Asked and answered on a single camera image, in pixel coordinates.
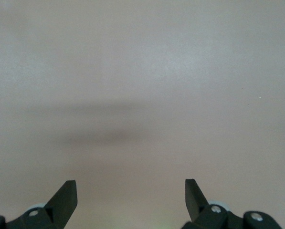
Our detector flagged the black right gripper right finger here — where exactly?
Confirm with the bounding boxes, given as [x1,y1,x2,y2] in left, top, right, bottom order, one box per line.
[181,178,284,229]

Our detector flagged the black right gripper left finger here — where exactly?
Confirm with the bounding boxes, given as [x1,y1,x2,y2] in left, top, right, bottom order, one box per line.
[0,180,78,229]

